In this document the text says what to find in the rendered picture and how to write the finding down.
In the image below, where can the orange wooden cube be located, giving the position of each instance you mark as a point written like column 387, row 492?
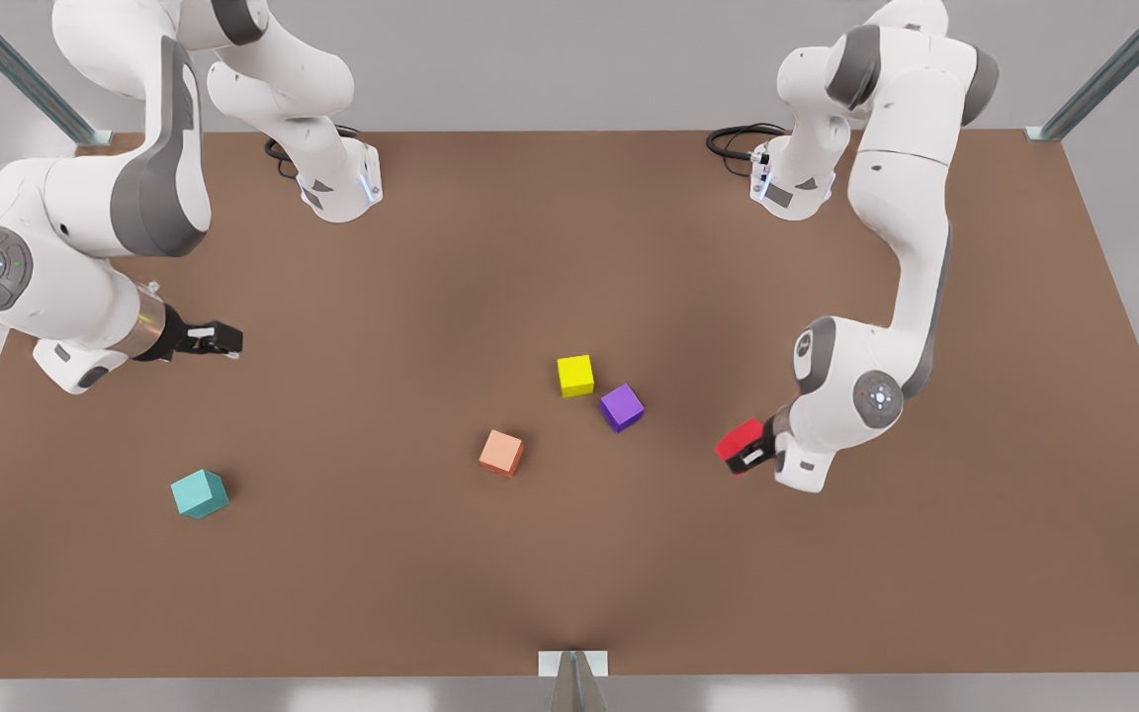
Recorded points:
column 501, row 453

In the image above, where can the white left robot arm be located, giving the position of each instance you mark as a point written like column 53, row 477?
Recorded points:
column 901, row 178

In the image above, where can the red wooden cube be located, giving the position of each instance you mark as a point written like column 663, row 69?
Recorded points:
column 739, row 443

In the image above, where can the teal blue wooden cube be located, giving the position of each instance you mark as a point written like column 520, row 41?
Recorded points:
column 199, row 493

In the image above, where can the silver frame post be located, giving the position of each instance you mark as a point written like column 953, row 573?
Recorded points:
column 1108, row 71
column 21, row 69
column 574, row 682

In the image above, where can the yellow wooden cube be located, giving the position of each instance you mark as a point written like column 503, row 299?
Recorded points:
column 575, row 376

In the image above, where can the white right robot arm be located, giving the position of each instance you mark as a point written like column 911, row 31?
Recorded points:
column 85, row 213

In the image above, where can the purple wooden cube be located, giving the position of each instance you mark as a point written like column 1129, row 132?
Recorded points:
column 621, row 406

